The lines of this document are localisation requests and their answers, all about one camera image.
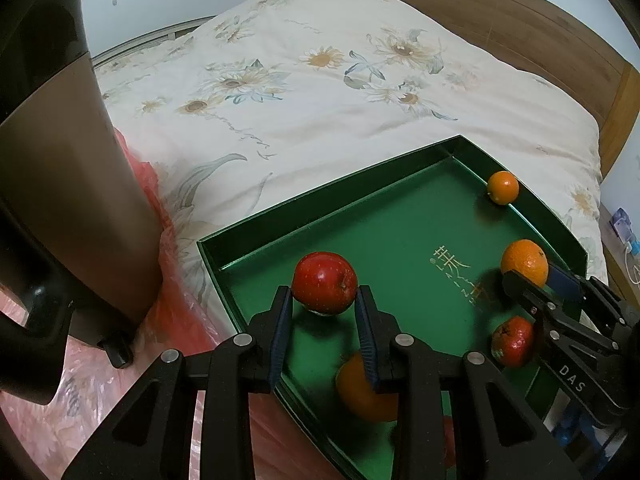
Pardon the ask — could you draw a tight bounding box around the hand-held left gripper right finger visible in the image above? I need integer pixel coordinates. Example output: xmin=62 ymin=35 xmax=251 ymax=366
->
xmin=354 ymin=285 xmax=583 ymax=480

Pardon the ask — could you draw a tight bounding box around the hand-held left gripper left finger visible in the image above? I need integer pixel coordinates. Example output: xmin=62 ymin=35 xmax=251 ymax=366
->
xmin=60 ymin=285 xmax=293 ymax=480

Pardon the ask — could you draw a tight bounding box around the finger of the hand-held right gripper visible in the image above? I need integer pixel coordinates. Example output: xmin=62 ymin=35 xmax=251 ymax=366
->
xmin=502 ymin=270 xmax=566 ymax=341
xmin=547 ymin=262 xmax=601 ymax=306

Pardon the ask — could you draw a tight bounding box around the orange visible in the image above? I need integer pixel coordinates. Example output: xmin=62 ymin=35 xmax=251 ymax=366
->
xmin=500 ymin=240 xmax=550 ymax=288
xmin=487 ymin=170 xmax=520 ymax=206
xmin=335 ymin=352 xmax=401 ymax=423

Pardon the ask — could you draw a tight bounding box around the red apple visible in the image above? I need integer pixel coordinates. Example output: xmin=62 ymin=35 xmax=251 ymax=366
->
xmin=291 ymin=252 xmax=359 ymax=317
xmin=491 ymin=316 xmax=536 ymax=370

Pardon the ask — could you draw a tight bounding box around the green tray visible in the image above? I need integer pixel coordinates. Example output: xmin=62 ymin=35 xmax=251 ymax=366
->
xmin=196 ymin=134 xmax=587 ymax=480

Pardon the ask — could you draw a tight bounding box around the wooden nightstand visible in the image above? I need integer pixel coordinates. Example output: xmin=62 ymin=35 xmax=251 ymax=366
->
xmin=597 ymin=200 xmax=640 ymax=311

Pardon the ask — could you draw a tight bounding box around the white charger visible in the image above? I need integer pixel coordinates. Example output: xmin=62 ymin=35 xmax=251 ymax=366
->
xmin=611 ymin=207 xmax=640 ymax=261

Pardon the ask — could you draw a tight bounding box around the pink plastic sheet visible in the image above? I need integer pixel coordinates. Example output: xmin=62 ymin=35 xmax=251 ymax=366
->
xmin=0 ymin=127 xmax=351 ymax=480

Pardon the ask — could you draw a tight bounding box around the copper and black kettle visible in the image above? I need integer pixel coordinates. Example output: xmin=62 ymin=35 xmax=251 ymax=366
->
xmin=0 ymin=0 xmax=166 ymax=406

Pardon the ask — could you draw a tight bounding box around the wooden headboard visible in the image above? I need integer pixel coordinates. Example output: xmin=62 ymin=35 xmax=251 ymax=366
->
xmin=296 ymin=0 xmax=640 ymax=178

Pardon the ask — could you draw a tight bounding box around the white radiator cover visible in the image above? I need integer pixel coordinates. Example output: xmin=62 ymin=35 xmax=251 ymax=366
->
xmin=92 ymin=17 xmax=216 ymax=68

